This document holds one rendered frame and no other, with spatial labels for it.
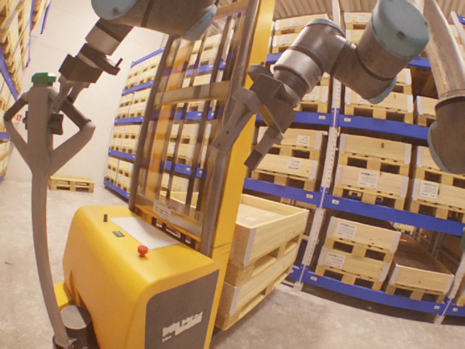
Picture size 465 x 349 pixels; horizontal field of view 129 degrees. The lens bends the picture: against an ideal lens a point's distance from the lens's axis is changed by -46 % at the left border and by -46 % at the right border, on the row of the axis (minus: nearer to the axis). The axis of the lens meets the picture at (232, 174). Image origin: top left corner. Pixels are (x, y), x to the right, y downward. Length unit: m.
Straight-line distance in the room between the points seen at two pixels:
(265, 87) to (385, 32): 0.21
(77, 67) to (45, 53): 6.19
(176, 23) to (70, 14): 6.91
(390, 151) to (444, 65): 1.80
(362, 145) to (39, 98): 2.41
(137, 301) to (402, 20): 0.83
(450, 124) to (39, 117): 1.02
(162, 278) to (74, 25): 6.94
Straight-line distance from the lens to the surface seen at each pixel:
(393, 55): 0.34
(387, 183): 2.28
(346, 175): 2.27
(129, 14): 0.42
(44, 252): 0.80
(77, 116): 0.58
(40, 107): 0.67
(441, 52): 0.64
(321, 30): 0.45
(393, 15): 0.33
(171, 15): 0.40
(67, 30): 7.03
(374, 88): 0.43
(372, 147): 2.32
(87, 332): 1.15
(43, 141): 0.67
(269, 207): 2.22
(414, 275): 2.53
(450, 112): 0.57
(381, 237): 2.32
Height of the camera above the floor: 1.25
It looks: 1 degrees down
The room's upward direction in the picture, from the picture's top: 11 degrees clockwise
